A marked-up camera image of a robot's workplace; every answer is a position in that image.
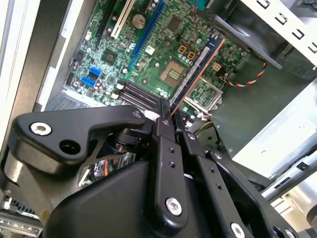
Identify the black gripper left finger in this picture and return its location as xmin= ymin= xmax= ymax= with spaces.
xmin=13 ymin=98 xmax=190 ymax=230

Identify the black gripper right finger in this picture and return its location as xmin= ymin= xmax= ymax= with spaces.
xmin=173 ymin=109 xmax=302 ymax=238

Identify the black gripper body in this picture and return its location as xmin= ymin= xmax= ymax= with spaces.
xmin=43 ymin=160 xmax=231 ymax=238

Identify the RAM memory stick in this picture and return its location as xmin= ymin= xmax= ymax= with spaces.
xmin=168 ymin=33 xmax=226 ymax=115

